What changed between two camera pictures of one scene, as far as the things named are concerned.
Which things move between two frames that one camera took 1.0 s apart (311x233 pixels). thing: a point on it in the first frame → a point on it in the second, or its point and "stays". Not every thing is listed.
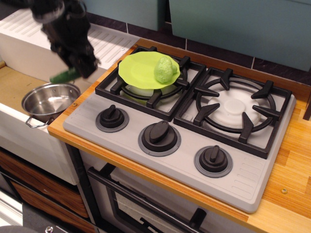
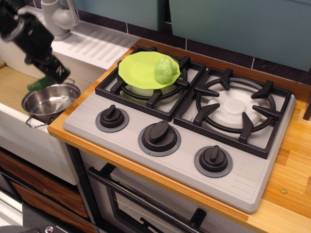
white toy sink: [26, 59] stays
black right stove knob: [214, 161] stays
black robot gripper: [68, 35] → [36, 40]
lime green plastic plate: [137, 69] stays
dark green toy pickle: [71, 74] → [40, 84]
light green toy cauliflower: [164, 70] stays
